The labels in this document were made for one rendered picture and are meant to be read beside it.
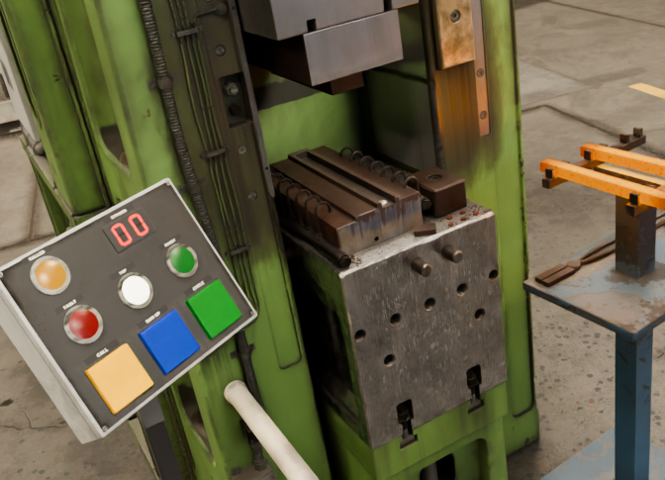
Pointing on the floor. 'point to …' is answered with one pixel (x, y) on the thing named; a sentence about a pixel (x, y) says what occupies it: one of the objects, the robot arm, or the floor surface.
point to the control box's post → (159, 440)
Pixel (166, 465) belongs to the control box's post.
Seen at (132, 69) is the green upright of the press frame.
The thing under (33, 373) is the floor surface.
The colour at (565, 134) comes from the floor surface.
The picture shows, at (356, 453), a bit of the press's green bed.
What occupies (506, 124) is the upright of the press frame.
